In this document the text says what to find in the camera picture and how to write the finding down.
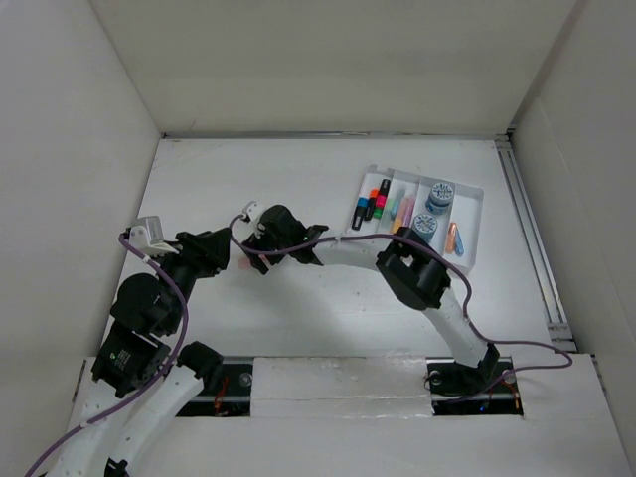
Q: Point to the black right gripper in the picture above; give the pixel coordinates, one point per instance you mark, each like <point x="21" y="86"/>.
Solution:
<point x="256" y="242"/>

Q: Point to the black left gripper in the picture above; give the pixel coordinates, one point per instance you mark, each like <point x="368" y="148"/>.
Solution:
<point x="209" y="250"/>

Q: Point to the pink correction tape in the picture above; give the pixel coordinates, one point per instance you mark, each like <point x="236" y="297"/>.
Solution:
<point x="244" y="263"/>

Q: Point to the blue cap black highlighter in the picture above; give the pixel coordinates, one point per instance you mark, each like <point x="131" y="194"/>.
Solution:
<point x="360" y="212"/>

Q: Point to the orange cap black highlighter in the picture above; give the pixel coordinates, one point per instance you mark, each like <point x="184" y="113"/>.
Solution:
<point x="372" y="198"/>

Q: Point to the green cap pastel highlighter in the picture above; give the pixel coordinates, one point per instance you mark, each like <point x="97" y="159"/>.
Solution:
<point x="386" y="220"/>

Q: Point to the pink cap black highlighter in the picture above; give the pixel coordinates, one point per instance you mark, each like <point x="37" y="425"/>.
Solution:
<point x="382" y="194"/>

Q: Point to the yellow pastel highlighter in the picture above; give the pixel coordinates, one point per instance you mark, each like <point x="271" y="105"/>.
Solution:
<point x="397" y="223"/>

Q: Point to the blue cap pastel highlighter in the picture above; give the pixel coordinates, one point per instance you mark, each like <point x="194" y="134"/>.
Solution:
<point x="400" y="202"/>

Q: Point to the purple cap pastel highlighter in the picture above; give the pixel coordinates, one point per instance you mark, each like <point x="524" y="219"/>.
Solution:
<point x="406" y="218"/>

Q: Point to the orange correction tape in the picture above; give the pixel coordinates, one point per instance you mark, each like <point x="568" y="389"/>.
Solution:
<point x="451" y="238"/>

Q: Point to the blue correction tape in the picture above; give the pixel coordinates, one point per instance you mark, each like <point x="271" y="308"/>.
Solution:
<point x="459" y="247"/>

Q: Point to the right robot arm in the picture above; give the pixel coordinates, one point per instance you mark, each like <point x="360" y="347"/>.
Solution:
<point x="417" y="276"/>

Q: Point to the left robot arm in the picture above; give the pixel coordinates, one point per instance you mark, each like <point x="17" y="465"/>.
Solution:
<point x="144" y="370"/>

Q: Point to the white compartment organizer tray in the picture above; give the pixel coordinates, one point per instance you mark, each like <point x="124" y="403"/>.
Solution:
<point x="465" y="210"/>

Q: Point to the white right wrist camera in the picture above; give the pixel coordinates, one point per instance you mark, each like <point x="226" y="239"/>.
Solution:
<point x="252" y="212"/>

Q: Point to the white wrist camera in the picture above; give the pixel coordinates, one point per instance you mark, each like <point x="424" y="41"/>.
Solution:
<point x="252" y="212"/>
<point x="146" y="235"/>

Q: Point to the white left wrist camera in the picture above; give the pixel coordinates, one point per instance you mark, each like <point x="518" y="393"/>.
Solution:
<point x="146" y="235"/>

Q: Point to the aluminium frame rail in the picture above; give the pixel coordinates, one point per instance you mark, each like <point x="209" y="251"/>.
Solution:
<point x="556" y="319"/>

